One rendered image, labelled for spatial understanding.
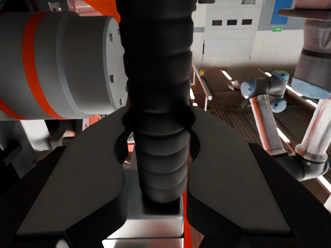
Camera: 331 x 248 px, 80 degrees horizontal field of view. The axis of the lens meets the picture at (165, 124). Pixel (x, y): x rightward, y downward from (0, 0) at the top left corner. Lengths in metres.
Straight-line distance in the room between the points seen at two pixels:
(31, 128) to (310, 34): 0.71
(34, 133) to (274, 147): 0.85
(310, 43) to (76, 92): 0.65
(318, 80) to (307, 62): 0.06
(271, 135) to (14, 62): 0.89
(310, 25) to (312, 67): 0.11
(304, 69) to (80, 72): 0.65
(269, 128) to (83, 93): 0.82
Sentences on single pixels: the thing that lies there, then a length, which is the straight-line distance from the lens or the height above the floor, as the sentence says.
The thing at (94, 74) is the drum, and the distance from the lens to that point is 0.24.
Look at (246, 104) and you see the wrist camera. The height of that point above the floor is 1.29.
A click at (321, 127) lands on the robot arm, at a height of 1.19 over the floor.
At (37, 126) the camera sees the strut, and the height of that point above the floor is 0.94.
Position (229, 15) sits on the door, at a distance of 13.93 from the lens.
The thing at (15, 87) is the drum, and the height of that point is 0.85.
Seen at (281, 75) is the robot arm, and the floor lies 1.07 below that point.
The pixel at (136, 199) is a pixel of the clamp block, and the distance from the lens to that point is 0.16.
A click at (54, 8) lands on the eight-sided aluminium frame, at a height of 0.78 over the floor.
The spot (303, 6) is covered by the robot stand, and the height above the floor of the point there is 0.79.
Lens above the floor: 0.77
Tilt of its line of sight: 31 degrees up
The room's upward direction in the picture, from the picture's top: 178 degrees clockwise
